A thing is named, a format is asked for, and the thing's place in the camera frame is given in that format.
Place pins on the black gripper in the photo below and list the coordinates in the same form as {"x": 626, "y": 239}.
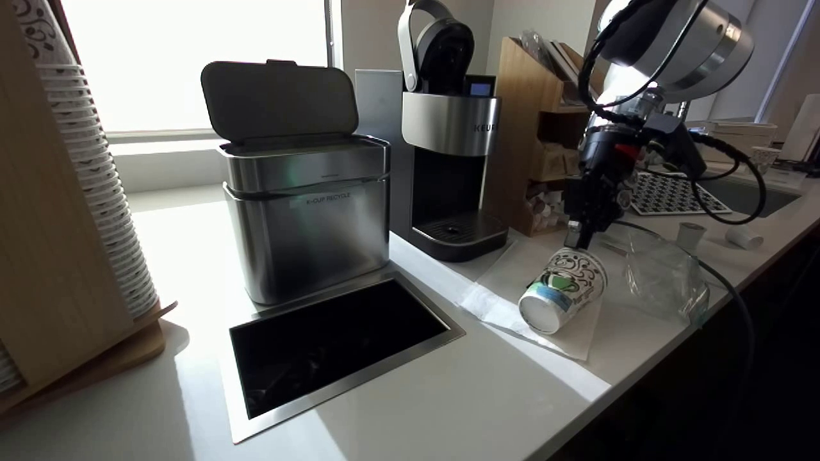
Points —
{"x": 602, "y": 169}

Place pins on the printed white paper cup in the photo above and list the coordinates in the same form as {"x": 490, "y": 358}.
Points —
{"x": 563, "y": 290}

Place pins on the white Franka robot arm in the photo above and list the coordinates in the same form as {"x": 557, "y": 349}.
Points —
{"x": 683, "y": 46}

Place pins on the tall stack of paper cups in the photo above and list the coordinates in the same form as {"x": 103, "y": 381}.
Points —
{"x": 93, "y": 188}

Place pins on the small white plastic cup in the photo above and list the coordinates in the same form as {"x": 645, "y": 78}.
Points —
{"x": 690, "y": 235}

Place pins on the wooden condiment organizer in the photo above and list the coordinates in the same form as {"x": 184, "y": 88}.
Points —
{"x": 521, "y": 129}

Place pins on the small white roll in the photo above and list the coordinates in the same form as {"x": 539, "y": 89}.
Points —
{"x": 744, "y": 239}

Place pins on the black silver coffee machine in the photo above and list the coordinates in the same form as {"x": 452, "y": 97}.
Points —
{"x": 443, "y": 129}

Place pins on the steel sink basin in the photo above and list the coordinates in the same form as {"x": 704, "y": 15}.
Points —
{"x": 763, "y": 192}

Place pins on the translucent plastic container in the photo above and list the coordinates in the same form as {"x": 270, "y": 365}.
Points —
{"x": 375, "y": 103}

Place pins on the white slanted container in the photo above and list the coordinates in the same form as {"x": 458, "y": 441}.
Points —
{"x": 806, "y": 129}

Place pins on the steel framed counter waste opening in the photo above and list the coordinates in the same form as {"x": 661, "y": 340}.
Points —
{"x": 341, "y": 340}

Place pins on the stainless steel lidded bin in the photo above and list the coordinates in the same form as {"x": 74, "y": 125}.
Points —
{"x": 297, "y": 220}

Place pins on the bright window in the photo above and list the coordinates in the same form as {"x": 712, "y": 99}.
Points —
{"x": 196, "y": 58}

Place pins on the wooden cup holder stand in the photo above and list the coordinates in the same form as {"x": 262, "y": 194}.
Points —
{"x": 42, "y": 257}

